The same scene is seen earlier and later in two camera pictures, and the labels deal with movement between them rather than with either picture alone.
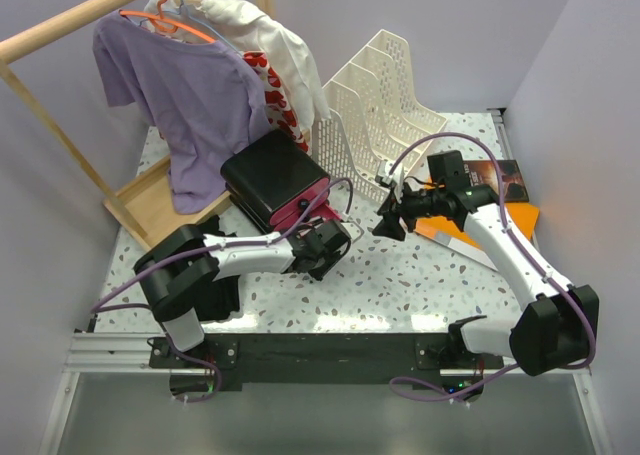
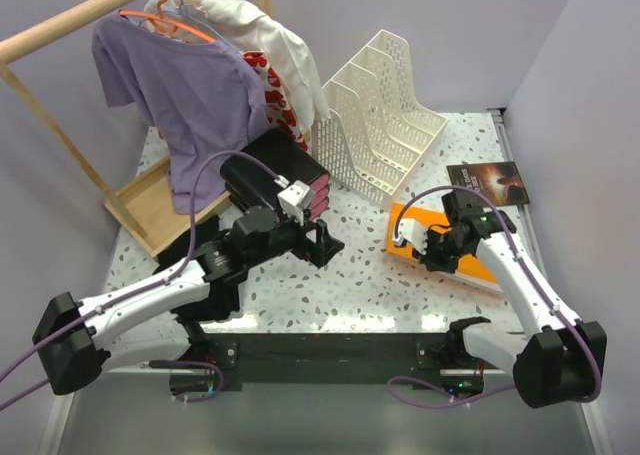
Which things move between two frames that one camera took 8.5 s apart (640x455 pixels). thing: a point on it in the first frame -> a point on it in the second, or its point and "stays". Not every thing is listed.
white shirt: x=231 y=21 stays
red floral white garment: x=280 y=115 stays
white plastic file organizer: x=373 y=123 stays
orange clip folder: x=522 y=215 -> x=474 y=267
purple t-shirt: x=201 y=99 stays
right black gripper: x=392 y=210 -> x=431 y=262
